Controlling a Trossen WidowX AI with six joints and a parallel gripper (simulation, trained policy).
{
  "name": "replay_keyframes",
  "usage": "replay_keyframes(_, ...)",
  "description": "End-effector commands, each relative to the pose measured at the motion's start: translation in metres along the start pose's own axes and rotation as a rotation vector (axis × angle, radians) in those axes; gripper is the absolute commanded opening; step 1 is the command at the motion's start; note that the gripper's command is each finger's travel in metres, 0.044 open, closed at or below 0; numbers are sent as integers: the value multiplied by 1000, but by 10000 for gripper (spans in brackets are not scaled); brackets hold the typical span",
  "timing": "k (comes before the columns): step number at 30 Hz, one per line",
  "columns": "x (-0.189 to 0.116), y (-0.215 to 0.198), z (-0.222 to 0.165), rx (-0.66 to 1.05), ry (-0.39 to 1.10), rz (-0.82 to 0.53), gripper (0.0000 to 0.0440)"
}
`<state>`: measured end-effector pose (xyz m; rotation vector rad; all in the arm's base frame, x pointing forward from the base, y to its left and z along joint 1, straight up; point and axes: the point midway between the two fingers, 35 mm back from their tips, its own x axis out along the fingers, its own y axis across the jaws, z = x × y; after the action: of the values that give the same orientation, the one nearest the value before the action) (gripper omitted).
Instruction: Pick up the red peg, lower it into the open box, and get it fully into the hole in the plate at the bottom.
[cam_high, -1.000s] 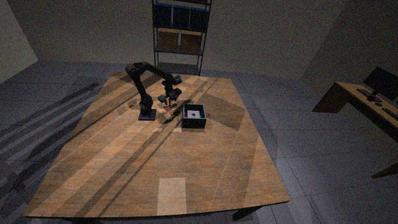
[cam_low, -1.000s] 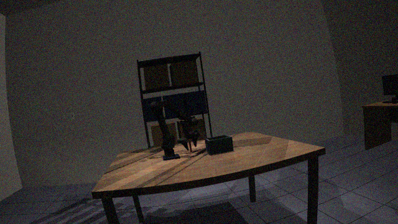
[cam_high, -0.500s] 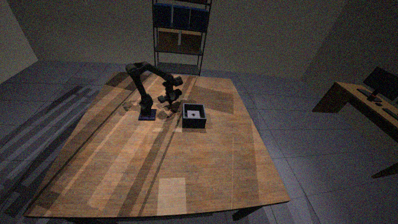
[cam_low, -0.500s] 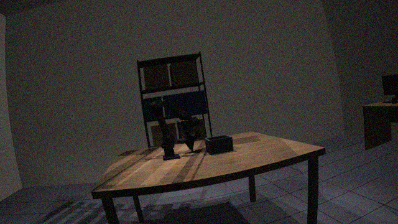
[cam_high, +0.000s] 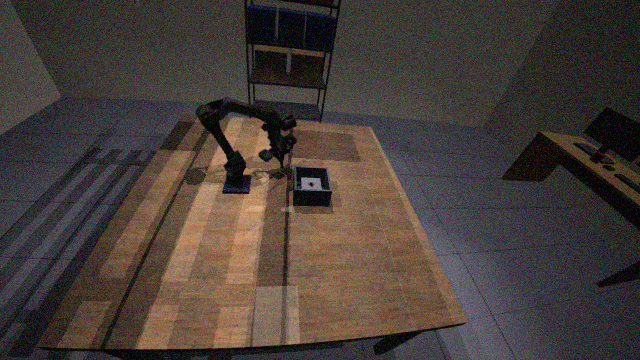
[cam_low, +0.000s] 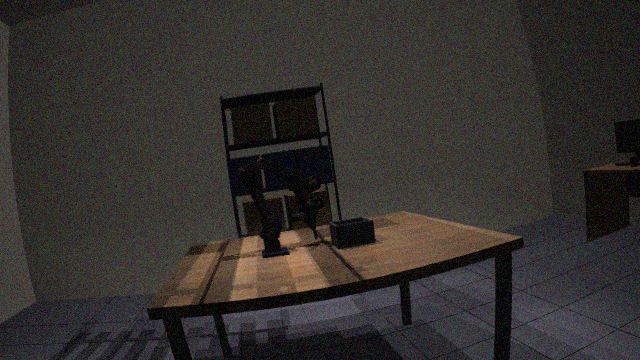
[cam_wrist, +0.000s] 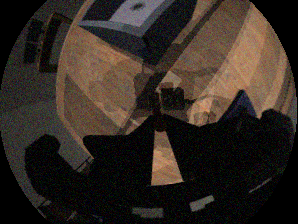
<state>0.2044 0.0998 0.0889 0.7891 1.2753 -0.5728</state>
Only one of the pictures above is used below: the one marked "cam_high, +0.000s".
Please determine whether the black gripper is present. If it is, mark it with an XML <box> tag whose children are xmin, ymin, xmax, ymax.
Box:
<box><xmin>259</xmin><ymin>134</ymin><xmax>297</xmax><ymax>162</ymax></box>

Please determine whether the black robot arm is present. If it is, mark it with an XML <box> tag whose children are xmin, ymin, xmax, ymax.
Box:
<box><xmin>195</xmin><ymin>97</ymin><xmax>297</xmax><ymax>188</ymax></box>

